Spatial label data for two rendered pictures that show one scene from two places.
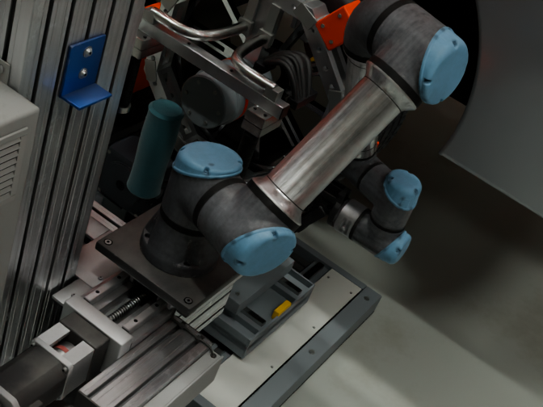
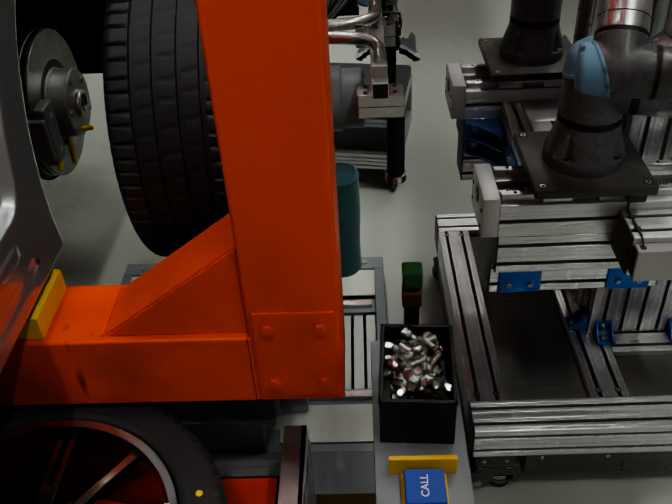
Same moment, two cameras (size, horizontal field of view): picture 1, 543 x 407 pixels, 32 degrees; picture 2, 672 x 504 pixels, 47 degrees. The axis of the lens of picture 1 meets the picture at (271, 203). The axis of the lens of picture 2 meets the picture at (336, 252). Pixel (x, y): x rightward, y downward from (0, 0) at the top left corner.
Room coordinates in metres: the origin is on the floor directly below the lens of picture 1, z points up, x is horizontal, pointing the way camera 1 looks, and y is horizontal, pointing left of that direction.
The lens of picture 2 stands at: (2.38, 1.64, 1.59)
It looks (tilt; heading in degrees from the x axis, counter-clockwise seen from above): 37 degrees down; 252
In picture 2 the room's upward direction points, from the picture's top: 3 degrees counter-clockwise
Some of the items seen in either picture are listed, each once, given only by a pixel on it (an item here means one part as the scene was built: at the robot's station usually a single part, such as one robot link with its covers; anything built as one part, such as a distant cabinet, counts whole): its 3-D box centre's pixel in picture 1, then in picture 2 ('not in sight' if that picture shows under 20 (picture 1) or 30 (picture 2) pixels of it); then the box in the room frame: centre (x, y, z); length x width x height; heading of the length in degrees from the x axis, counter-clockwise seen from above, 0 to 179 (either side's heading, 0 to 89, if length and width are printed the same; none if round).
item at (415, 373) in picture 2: not in sight; (416, 380); (1.94, 0.74, 0.51); 0.20 x 0.14 x 0.13; 66
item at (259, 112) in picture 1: (263, 117); (375, 32); (1.75, 0.08, 0.93); 0.09 x 0.05 x 0.05; 159
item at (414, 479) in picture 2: not in sight; (425, 489); (2.02, 0.93, 0.47); 0.07 x 0.07 x 0.02; 69
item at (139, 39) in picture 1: (145, 40); (380, 100); (1.87, 0.40, 0.93); 0.09 x 0.05 x 0.05; 159
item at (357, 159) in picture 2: not in sight; (359, 124); (1.44, -0.85, 0.17); 0.43 x 0.36 x 0.34; 59
